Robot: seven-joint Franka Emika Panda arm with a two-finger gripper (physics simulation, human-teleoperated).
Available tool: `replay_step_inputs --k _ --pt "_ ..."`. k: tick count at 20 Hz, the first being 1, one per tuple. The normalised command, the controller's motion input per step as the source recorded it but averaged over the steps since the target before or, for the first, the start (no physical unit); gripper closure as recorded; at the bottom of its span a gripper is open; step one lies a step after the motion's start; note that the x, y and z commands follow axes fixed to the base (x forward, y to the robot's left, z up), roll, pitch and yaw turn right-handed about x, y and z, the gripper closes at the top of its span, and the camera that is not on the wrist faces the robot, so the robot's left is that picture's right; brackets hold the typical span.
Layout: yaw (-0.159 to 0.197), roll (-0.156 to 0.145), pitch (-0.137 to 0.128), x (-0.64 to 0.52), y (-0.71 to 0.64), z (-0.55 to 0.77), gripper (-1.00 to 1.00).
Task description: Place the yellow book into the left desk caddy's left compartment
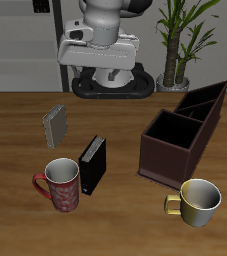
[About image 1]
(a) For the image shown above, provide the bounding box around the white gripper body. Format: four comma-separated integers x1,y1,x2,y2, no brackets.
57,31,141,71

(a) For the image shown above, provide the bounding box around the yellow and white mug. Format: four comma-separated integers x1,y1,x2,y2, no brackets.
163,178,223,228

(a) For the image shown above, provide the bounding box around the greyish yellow book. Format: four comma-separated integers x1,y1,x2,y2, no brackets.
42,103,69,150

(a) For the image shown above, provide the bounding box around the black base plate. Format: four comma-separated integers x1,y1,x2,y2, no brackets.
71,62,156,100

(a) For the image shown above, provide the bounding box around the grey shelf unit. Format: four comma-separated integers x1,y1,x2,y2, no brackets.
0,0,71,93

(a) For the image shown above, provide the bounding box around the dark brown desk caddy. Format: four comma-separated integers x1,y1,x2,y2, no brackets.
136,79,227,192

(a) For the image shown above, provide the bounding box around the green pot plant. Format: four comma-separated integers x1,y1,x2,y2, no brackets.
154,0,222,94

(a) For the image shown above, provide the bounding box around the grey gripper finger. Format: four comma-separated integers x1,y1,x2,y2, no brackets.
70,64,83,80
107,68,119,82

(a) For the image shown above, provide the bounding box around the red patterned mug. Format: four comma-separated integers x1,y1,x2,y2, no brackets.
31,157,81,214

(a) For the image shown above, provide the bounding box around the black book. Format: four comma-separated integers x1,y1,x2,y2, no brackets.
78,134,108,197

